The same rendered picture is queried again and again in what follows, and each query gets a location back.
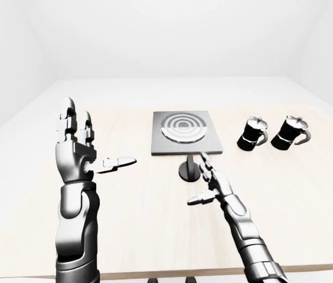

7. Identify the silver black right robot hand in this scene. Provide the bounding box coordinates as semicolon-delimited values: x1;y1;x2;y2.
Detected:
187;151;234;206

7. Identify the black silver moka pot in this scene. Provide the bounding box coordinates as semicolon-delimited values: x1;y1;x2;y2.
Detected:
270;115;312;151
236;116;270;152

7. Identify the round black stove knob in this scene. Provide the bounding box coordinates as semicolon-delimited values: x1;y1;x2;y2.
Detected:
178;153;201;182

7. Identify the flat dark stove plate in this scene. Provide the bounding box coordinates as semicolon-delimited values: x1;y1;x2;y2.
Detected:
150;110;223;157

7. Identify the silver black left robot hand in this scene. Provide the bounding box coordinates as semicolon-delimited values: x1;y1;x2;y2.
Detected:
55;96;138;186

